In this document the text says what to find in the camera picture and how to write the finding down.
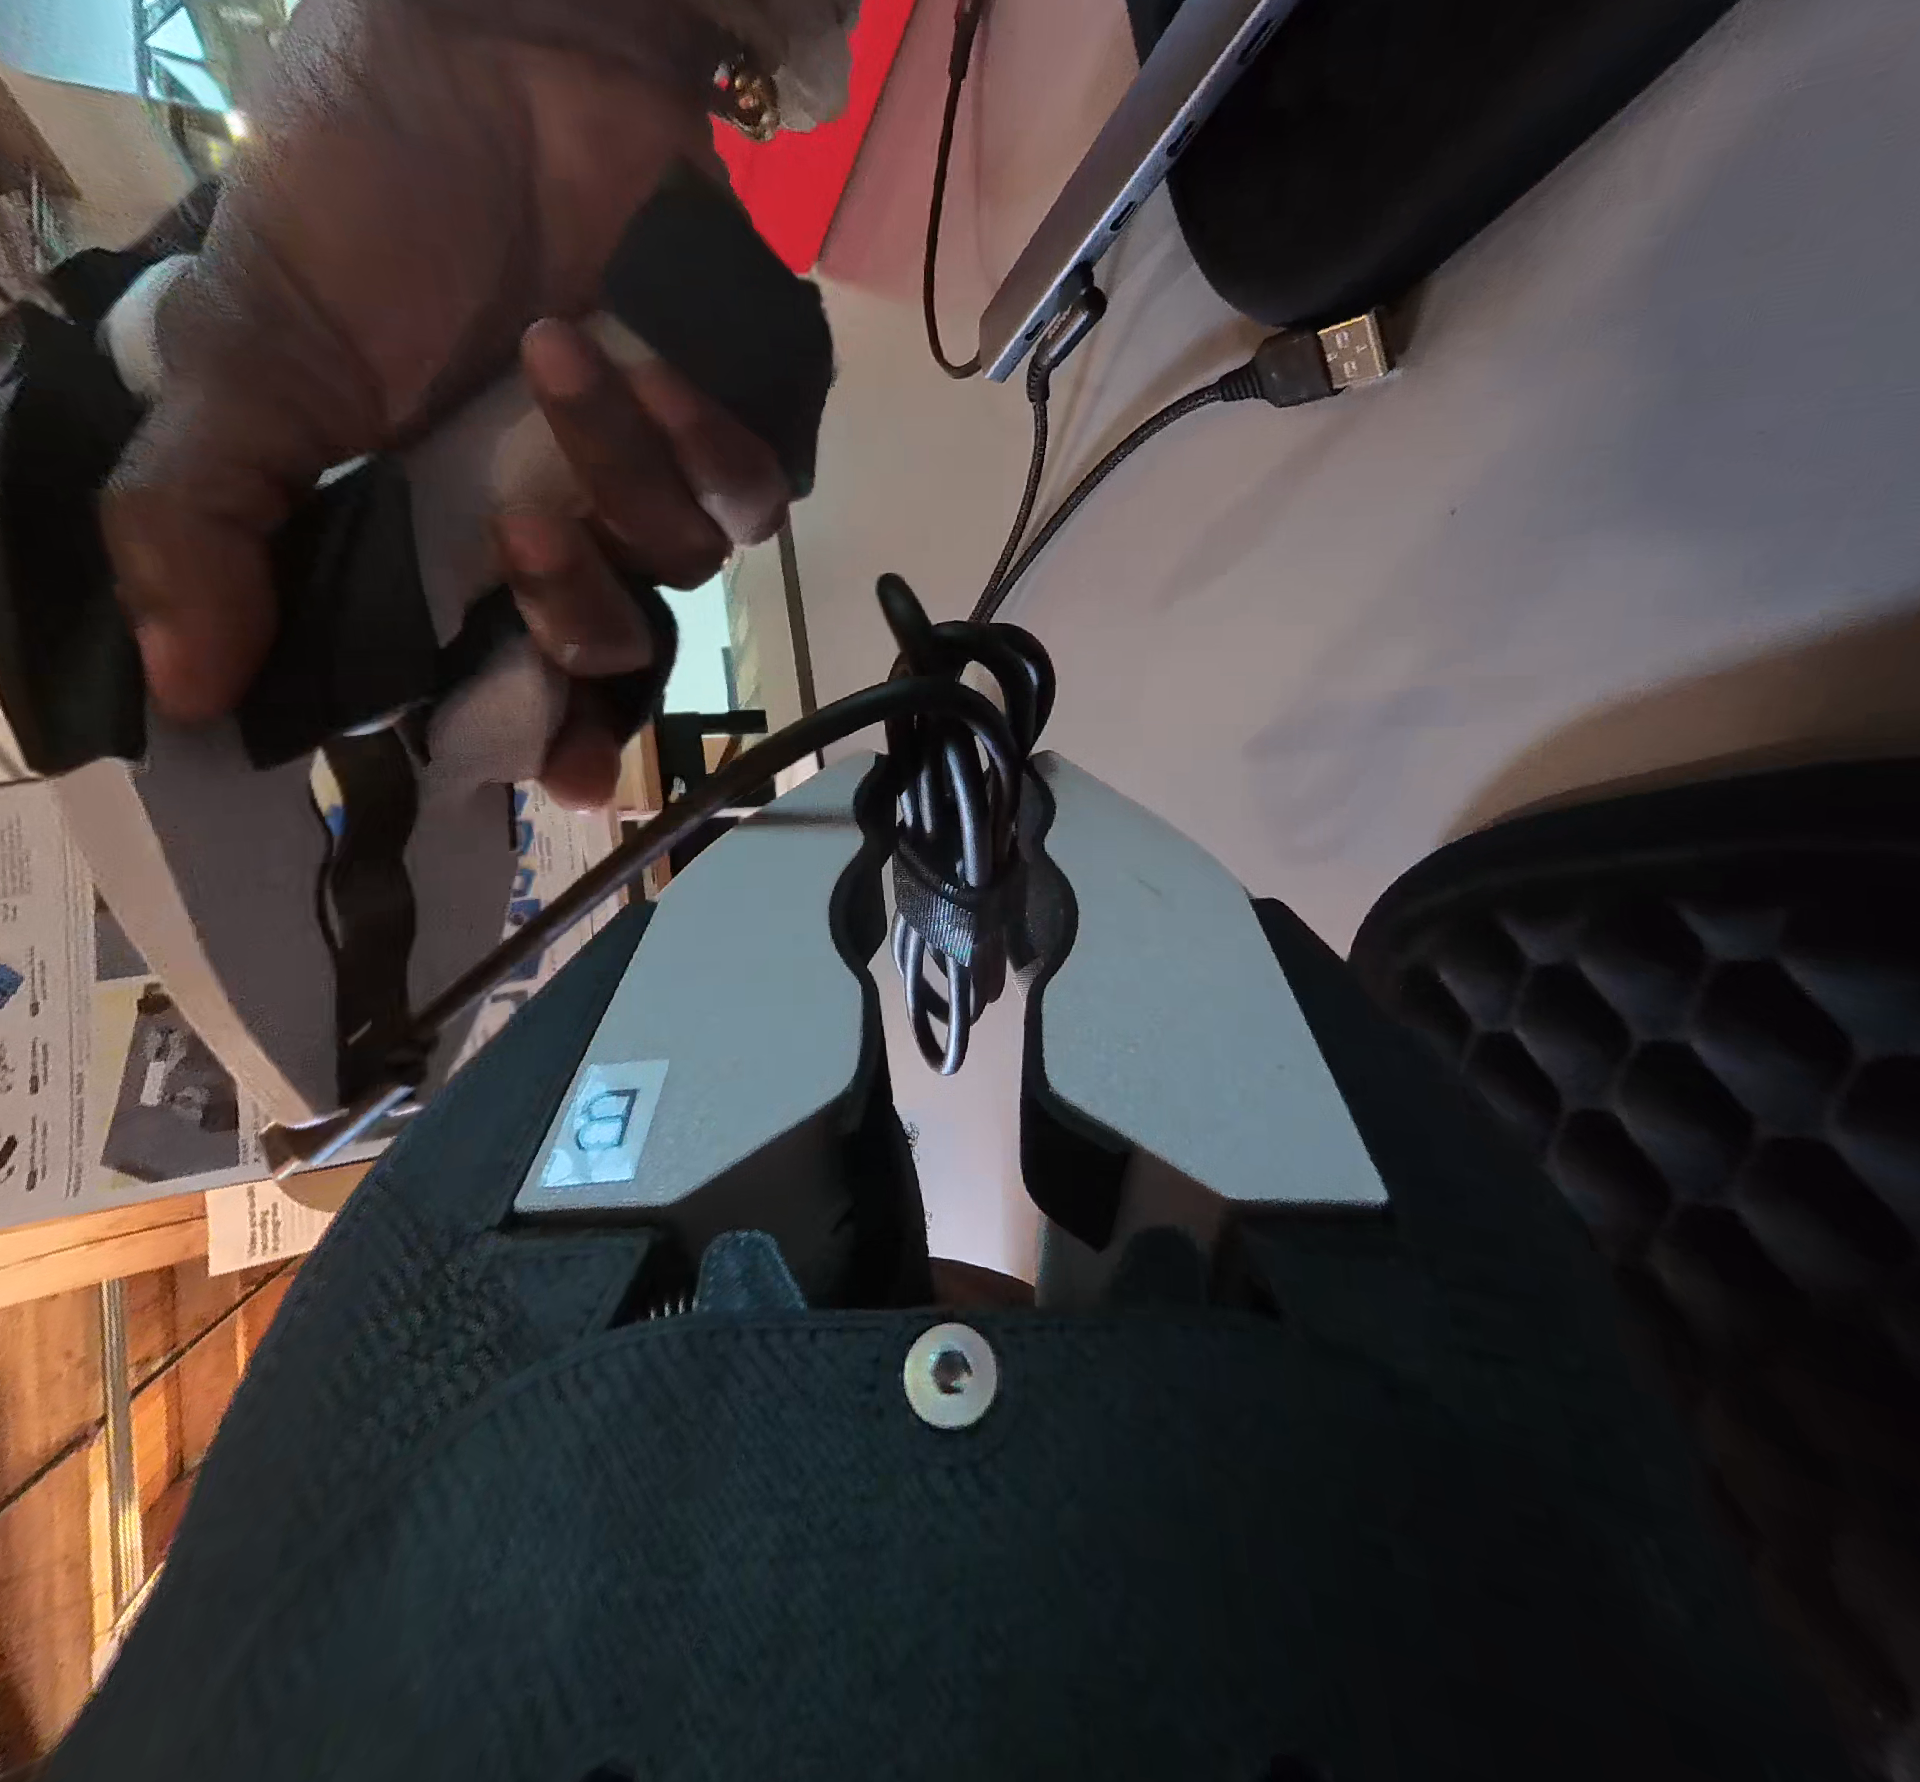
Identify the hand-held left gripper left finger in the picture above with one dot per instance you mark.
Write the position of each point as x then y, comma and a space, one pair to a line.
718, 1061

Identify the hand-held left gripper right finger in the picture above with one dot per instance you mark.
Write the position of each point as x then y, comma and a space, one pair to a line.
1199, 1033

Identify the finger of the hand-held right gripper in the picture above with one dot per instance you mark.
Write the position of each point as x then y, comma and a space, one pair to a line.
458, 882
225, 911

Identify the red plastic bin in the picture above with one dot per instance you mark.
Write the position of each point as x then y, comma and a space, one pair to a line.
840, 132

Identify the grey usb hub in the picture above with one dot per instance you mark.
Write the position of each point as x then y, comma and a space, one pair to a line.
1155, 147

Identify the person's right hand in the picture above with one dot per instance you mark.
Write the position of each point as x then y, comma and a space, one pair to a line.
420, 191

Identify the printed instruction sheet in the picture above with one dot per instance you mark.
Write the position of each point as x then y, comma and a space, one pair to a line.
90, 1061

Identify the black mesh chair back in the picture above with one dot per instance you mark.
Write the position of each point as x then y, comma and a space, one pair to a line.
1649, 1061

